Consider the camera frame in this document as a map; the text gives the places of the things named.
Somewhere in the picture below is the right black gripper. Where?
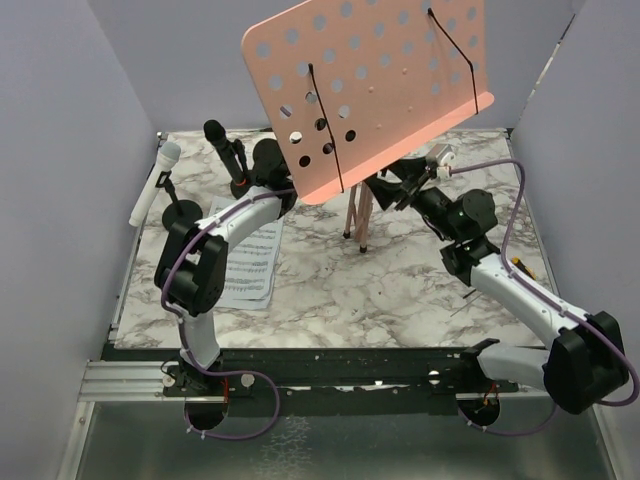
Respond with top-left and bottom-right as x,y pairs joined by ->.
364,156 -> 462,241

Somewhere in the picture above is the pink music stand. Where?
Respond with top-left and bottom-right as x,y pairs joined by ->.
239,0 -> 496,254

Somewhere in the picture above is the sheet music page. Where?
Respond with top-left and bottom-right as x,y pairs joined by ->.
217,220 -> 283,310
216,206 -> 282,310

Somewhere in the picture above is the black microphone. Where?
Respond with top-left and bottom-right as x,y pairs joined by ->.
203,119 -> 233,177

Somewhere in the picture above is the black round mic stand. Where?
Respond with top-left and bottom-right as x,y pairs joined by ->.
156,172 -> 203,231

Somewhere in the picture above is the white microphone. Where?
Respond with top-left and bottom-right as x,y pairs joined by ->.
128,141 -> 181,227

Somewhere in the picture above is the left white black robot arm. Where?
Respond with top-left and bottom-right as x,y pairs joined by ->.
154,138 -> 297,395

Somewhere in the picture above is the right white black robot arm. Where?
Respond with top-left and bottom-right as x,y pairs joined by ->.
365,159 -> 639,414

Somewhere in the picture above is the thin metal rod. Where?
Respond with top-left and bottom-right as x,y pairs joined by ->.
450,290 -> 482,317

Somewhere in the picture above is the red yellow screwdriver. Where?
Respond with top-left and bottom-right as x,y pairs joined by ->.
511,257 -> 537,280

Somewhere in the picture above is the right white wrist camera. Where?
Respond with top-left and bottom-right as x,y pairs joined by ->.
426,143 -> 456,179

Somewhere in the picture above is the black mounting rail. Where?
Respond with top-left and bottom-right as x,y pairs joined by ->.
163,348 -> 518,418

